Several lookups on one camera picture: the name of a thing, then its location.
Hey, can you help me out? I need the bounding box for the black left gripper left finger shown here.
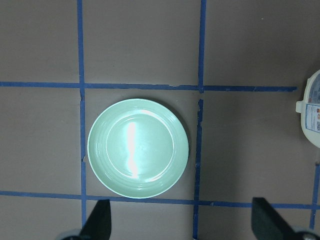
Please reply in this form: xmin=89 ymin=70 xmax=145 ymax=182
xmin=79 ymin=199 xmax=112 ymax=240

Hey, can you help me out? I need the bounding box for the green plate near left arm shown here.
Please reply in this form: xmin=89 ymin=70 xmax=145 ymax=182
xmin=87 ymin=98 xmax=189 ymax=199

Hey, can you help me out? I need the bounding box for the white rice cooker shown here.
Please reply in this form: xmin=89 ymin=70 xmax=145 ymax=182
xmin=295 ymin=70 xmax=320 ymax=148

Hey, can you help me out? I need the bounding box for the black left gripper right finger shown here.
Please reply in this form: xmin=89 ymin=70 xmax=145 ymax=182
xmin=251 ymin=197 xmax=300 ymax=240

